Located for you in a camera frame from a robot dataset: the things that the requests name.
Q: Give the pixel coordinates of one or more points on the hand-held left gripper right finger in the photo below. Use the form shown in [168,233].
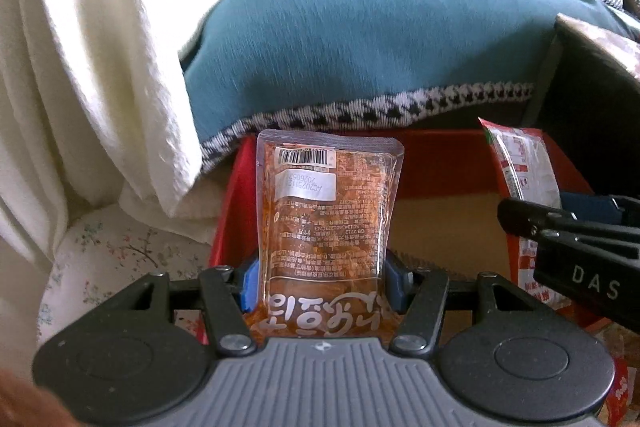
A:
[395,287]

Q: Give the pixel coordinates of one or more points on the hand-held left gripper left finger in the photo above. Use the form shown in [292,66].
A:
[247,287]

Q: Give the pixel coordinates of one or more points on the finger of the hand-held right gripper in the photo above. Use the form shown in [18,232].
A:
[590,207]
[530,217]

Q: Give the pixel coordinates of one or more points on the red snack packet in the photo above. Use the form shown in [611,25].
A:
[525,157]

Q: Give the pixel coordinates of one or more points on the orange clear snack pouch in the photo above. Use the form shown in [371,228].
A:
[320,217]

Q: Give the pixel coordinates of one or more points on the red cardboard box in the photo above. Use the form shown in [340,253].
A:
[440,167]

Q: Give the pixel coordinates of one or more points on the red printed snack wrapper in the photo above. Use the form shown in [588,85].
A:
[620,382]

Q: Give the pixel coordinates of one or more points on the dark side table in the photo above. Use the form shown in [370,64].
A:
[590,107]

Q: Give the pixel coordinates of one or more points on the teal blanket with houndstooth border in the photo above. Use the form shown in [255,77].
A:
[350,32]

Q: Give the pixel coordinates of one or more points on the white textured cloth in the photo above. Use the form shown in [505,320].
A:
[75,57]

